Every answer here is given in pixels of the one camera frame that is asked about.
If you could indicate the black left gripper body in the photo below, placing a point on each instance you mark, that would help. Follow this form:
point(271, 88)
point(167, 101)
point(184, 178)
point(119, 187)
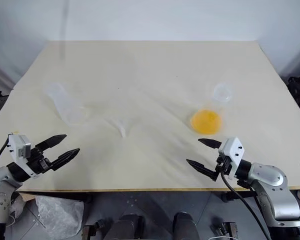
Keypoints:
point(38, 162)

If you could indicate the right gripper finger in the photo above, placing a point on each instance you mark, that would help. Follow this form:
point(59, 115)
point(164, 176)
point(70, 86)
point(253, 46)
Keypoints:
point(202, 168)
point(211, 143)

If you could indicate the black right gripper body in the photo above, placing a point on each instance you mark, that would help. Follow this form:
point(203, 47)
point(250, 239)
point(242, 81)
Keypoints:
point(225, 165)

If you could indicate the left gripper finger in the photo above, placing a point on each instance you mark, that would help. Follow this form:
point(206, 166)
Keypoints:
point(52, 141)
point(65, 158)

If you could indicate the clear plastic jar pouring liquid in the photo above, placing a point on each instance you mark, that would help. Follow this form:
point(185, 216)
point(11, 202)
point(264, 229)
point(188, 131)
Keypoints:
point(207, 122)

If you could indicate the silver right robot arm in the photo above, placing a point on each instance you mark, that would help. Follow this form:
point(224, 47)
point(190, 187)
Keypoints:
point(270, 175)

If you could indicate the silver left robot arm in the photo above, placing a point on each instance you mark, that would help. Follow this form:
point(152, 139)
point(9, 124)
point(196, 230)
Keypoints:
point(0, 200)

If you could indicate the clear plastic carafe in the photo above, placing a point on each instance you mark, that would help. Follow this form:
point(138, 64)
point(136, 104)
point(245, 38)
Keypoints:
point(71, 111)

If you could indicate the crumpled clear plastic bag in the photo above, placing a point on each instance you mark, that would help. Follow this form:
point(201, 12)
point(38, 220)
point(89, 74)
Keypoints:
point(60, 215)

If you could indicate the dark rounded shape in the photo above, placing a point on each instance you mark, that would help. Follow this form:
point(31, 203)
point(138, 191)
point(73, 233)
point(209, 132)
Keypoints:
point(186, 227)
point(128, 227)

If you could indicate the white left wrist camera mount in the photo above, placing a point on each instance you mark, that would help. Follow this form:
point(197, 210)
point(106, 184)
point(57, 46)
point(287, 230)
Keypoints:
point(15, 145)

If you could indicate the black metal bracket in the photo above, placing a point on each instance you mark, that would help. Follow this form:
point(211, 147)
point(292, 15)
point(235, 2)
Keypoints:
point(92, 230)
point(227, 230)

